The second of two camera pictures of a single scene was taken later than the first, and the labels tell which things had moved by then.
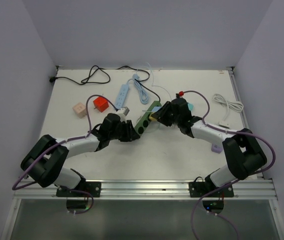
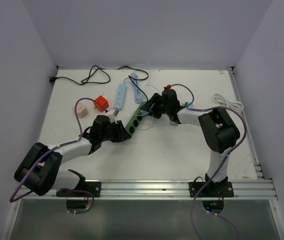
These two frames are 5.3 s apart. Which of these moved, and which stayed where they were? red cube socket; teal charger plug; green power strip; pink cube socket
Moved: green power strip
Stayed: red cube socket; teal charger plug; pink cube socket
